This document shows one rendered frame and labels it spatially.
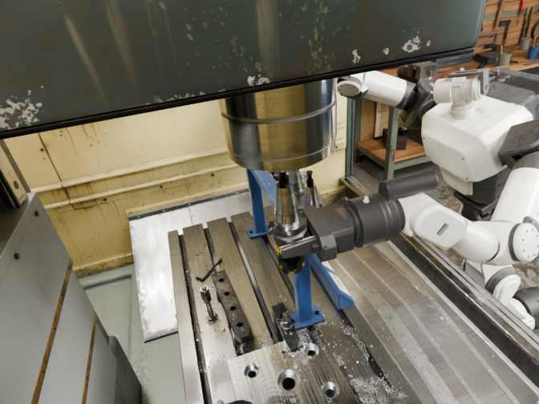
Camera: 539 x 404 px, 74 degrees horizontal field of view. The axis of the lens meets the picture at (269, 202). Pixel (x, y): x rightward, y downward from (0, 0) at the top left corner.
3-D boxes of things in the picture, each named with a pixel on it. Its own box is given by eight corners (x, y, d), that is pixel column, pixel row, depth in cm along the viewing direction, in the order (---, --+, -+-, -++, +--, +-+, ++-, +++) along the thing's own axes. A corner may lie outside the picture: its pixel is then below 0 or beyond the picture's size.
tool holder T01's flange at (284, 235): (265, 226, 62) (264, 215, 61) (297, 216, 64) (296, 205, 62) (278, 247, 57) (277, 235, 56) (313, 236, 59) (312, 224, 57)
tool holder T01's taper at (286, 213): (270, 216, 60) (265, 182, 57) (293, 209, 61) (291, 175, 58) (280, 230, 57) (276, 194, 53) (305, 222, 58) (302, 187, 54)
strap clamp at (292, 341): (285, 329, 97) (281, 290, 89) (304, 370, 86) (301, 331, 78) (274, 333, 96) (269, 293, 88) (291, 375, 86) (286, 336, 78)
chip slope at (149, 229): (313, 214, 190) (311, 171, 177) (387, 310, 133) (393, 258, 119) (143, 260, 172) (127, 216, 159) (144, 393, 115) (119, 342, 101)
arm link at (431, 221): (382, 208, 67) (428, 232, 73) (409, 232, 59) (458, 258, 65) (403, 179, 65) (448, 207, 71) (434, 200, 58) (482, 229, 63)
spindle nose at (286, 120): (214, 144, 56) (198, 65, 50) (302, 121, 61) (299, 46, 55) (251, 186, 44) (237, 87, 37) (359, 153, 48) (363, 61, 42)
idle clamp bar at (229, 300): (228, 284, 114) (225, 269, 110) (257, 348, 93) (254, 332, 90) (213, 289, 112) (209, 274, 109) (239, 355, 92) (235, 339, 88)
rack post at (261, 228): (271, 224, 138) (263, 155, 123) (275, 232, 134) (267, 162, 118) (246, 232, 136) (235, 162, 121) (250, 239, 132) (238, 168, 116)
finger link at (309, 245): (279, 244, 58) (315, 235, 59) (281, 258, 60) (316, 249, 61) (282, 250, 57) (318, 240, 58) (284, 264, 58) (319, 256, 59)
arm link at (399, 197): (358, 223, 71) (409, 210, 73) (385, 252, 62) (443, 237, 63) (357, 171, 66) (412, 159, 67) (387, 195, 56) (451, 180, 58)
